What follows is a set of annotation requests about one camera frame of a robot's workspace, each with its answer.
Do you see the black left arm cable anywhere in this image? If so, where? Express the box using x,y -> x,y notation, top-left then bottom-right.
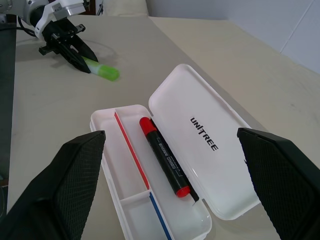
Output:
16,14 -> 37,38

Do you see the black marker with red cap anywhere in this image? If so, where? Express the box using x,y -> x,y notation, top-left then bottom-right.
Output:
139,116 -> 191,198

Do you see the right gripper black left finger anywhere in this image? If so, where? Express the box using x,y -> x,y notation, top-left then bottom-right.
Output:
0,130 -> 106,240

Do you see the green marker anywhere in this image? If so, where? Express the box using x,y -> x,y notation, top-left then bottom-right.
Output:
83,56 -> 120,83

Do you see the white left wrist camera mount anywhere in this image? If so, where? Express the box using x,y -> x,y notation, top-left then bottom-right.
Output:
34,0 -> 89,40

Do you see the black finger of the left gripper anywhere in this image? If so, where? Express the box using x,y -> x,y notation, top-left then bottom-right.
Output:
70,34 -> 100,63
58,43 -> 91,74

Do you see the white Unitree pencil case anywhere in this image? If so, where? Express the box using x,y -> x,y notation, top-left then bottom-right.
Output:
89,63 -> 262,240

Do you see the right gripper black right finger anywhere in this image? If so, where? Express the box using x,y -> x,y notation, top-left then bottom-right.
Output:
236,126 -> 320,240

